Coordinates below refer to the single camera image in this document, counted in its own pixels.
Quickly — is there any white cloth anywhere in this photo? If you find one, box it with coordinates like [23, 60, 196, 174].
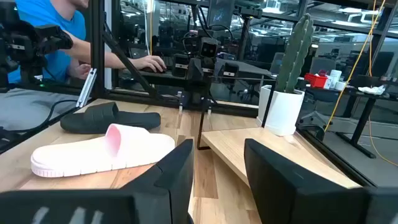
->
[357, 85, 387, 96]

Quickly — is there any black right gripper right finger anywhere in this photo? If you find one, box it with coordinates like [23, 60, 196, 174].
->
[244, 139, 398, 224]

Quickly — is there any pink slide sandal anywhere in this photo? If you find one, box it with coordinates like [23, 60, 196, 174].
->
[30, 123, 176, 179]

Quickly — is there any black cable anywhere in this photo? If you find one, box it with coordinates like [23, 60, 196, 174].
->
[0, 99, 78, 134]

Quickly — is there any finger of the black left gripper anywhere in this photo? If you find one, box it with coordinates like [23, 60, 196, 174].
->
[172, 54, 189, 78]
[221, 62, 239, 85]

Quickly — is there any black aluminium table frame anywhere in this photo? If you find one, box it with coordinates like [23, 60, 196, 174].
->
[0, 0, 379, 189]

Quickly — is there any person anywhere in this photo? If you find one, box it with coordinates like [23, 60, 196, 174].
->
[7, 0, 167, 85]

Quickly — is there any black desk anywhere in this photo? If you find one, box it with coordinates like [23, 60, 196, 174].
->
[306, 83, 398, 159]

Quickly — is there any person's hand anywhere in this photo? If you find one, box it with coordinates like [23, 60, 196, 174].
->
[130, 55, 168, 74]
[70, 63, 91, 80]

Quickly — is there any green cactus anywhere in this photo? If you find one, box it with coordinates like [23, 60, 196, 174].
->
[275, 12, 315, 94]

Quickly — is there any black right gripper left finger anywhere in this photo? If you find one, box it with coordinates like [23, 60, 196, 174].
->
[0, 139, 195, 224]

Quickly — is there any yellow cable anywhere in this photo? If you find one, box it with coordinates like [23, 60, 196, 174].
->
[323, 0, 388, 133]
[368, 0, 398, 167]

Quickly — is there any black slide sandal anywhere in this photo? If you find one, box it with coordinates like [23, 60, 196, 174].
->
[60, 101, 162, 135]

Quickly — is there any dark monitor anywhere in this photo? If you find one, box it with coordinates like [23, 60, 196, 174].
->
[207, 0, 236, 28]

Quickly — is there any white container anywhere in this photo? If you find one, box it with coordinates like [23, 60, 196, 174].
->
[325, 69, 348, 91]

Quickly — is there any white plant pot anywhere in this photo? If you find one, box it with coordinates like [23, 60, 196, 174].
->
[256, 84, 306, 137]

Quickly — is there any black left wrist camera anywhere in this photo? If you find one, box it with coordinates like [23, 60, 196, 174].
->
[198, 37, 219, 60]

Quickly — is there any silver aluminium bracket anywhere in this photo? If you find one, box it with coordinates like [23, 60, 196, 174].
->
[75, 68, 98, 109]

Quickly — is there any grey office chair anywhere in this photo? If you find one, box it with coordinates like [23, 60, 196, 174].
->
[309, 57, 337, 75]

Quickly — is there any red plastic box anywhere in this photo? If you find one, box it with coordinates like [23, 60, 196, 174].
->
[303, 73, 329, 89]

